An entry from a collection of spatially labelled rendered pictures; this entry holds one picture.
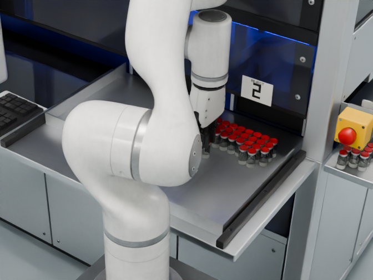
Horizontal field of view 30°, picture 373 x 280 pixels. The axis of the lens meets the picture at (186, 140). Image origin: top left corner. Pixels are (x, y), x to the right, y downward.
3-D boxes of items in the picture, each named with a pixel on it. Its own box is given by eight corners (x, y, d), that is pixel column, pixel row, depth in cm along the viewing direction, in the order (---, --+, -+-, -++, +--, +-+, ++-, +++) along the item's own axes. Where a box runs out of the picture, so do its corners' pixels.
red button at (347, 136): (341, 136, 164) (344, 121, 161) (357, 141, 162) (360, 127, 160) (335, 143, 161) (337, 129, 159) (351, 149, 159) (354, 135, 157)
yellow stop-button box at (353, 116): (344, 127, 170) (349, 102, 166) (373, 137, 166) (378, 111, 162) (332, 141, 164) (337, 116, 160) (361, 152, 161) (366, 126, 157)
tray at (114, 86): (125, 72, 205) (125, 61, 203) (200, 99, 194) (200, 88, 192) (45, 124, 181) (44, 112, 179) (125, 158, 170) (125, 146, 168)
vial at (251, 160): (248, 161, 170) (250, 146, 167) (256, 165, 169) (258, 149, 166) (244, 166, 168) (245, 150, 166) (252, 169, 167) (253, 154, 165)
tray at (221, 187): (203, 126, 183) (203, 115, 181) (292, 160, 171) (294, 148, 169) (124, 193, 159) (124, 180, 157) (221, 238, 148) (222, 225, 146)
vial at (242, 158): (240, 158, 171) (242, 143, 168) (248, 161, 170) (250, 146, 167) (236, 163, 169) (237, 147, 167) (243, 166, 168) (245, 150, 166)
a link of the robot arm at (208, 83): (205, 56, 162) (204, 67, 164) (184, 71, 156) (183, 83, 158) (236, 66, 159) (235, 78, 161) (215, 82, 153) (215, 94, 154)
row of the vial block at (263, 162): (206, 139, 177) (207, 124, 175) (269, 163, 169) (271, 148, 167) (202, 143, 176) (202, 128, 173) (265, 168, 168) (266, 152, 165)
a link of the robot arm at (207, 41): (182, 73, 155) (222, 80, 153) (184, 19, 148) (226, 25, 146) (193, 56, 162) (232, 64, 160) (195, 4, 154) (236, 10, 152)
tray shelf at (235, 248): (112, 73, 208) (112, 68, 207) (328, 152, 178) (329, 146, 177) (-7, 148, 175) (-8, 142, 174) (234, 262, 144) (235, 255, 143)
